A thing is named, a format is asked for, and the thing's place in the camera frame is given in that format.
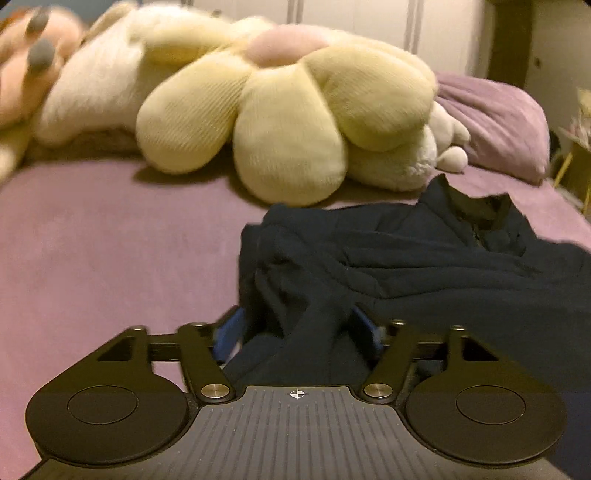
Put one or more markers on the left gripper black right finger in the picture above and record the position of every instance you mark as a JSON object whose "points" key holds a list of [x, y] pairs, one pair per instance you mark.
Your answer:
{"points": [[458, 396]]}

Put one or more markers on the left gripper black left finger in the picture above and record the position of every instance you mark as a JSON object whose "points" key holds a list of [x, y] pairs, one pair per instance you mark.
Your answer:
{"points": [[135, 394]]}

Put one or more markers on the dark navy jacket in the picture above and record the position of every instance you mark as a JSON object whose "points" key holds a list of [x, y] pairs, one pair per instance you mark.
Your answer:
{"points": [[447, 259]]}

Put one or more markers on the yellow side table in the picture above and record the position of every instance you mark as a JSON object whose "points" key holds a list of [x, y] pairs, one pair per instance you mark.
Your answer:
{"points": [[574, 174]]}

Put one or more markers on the purple pillow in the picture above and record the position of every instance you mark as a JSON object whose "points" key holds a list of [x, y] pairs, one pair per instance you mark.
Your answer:
{"points": [[508, 128]]}

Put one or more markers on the paper-wrapped flower bouquet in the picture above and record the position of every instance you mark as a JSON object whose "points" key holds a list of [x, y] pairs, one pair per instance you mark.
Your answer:
{"points": [[581, 123]]}

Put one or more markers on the white plush bunny toy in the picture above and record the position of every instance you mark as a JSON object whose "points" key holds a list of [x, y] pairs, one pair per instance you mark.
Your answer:
{"points": [[102, 86]]}

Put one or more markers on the yellow flower plush cushion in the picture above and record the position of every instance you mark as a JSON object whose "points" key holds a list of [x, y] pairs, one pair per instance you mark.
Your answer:
{"points": [[301, 107]]}

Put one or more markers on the pink plush toy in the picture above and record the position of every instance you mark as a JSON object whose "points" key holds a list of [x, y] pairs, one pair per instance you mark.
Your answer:
{"points": [[35, 44]]}

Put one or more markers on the dark wooden door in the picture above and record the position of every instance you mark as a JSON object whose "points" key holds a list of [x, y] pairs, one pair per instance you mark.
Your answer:
{"points": [[512, 40]]}

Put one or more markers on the white wardrobe with dark handles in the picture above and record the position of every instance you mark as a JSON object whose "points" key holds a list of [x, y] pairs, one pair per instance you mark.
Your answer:
{"points": [[450, 35]]}

